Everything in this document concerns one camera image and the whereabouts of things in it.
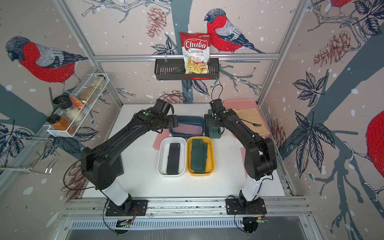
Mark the tan spice jar rear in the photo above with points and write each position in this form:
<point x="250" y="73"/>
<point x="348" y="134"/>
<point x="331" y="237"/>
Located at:
<point x="91" y="93"/>

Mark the orange spice jar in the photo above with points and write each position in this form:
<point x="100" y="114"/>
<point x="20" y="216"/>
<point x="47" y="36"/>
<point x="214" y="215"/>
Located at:
<point x="61" y="124"/>

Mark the white storage box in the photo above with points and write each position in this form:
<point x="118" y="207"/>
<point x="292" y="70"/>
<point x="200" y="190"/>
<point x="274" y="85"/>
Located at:
<point x="164" y="153"/>

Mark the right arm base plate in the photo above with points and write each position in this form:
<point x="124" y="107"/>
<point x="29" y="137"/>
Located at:
<point x="241" y="207"/>

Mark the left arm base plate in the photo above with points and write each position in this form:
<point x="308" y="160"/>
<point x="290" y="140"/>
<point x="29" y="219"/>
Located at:
<point x="132" y="208"/>

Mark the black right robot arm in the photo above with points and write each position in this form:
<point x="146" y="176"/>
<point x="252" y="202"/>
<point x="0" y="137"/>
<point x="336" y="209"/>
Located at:
<point x="260" y="157"/>

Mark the dark teal storage box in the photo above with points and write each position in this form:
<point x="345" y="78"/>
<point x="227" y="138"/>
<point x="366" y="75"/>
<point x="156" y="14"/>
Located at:
<point x="193" y="120"/>

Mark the green pencil case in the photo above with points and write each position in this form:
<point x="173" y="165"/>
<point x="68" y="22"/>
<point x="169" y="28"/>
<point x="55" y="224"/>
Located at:
<point x="215" y="132"/>
<point x="205" y="155"/>
<point x="197" y="154"/>

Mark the black pencil case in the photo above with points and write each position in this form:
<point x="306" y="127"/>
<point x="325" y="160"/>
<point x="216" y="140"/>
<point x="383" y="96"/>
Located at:
<point x="207" y="127"/>
<point x="173" y="159"/>

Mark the pink tray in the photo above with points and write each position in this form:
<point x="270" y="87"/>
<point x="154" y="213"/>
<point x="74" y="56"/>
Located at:
<point x="241" y="104"/>

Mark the metal wire hanger rack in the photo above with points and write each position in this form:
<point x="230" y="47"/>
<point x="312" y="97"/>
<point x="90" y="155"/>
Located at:
<point x="30" y="155"/>

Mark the red cassava chips bag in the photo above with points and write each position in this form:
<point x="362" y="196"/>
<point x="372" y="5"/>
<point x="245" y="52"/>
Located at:
<point x="196" y="52"/>

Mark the yellow storage box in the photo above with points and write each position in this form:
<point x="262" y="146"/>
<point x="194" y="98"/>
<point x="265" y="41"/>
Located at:
<point x="210" y="165"/>

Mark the white wire spice rack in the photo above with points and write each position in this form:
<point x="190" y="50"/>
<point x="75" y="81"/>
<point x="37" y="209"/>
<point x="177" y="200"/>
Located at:
<point x="85" y="108"/>

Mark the tan cloth mat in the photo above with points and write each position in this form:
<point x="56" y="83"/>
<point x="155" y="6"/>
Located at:
<point x="254" y="116"/>

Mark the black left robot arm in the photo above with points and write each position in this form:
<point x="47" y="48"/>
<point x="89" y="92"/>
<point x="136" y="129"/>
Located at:
<point x="102" y="164"/>

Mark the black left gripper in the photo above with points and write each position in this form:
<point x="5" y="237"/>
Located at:
<point x="172" y="123"/>

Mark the aluminium front rail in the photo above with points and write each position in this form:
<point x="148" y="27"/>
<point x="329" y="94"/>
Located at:
<point x="156" y="208"/>

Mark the black lid spice grinder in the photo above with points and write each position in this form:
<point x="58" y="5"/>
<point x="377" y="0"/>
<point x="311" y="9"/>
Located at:
<point x="73" y="114"/>

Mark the black fork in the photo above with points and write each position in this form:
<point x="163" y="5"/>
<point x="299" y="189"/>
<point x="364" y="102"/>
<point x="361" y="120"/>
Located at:
<point x="254" y="124"/>

